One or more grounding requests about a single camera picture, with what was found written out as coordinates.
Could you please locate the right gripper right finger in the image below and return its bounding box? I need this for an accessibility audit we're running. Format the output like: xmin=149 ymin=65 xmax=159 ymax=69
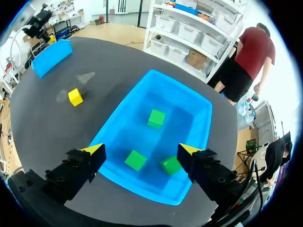
xmin=177 ymin=143 xmax=245 ymax=201

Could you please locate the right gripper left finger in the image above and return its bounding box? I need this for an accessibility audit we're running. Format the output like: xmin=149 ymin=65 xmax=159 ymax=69
xmin=41 ymin=143 xmax=107 ymax=208

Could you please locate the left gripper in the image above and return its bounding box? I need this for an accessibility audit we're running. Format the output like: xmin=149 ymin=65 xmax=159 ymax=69
xmin=23 ymin=3 xmax=57 ymax=45

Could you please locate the large blue plastic bin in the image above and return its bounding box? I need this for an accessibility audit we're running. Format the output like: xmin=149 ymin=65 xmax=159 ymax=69
xmin=89 ymin=69 xmax=213 ymax=206

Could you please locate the green cube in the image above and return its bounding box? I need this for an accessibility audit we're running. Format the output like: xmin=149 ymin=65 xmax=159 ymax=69
xmin=146 ymin=109 xmax=166 ymax=129
xmin=124 ymin=149 xmax=147 ymax=172
xmin=160 ymin=155 xmax=183 ymax=175

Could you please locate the yellow cube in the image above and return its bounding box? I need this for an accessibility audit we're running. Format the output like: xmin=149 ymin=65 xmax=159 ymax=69
xmin=68 ymin=88 xmax=84 ymax=107

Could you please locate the person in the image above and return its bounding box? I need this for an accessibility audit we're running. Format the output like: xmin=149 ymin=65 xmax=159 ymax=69
xmin=259 ymin=136 xmax=293 ymax=185
xmin=207 ymin=23 xmax=276 ymax=106

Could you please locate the white cable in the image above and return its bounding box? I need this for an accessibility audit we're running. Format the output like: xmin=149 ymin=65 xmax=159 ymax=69
xmin=9 ymin=25 xmax=31 ymax=71

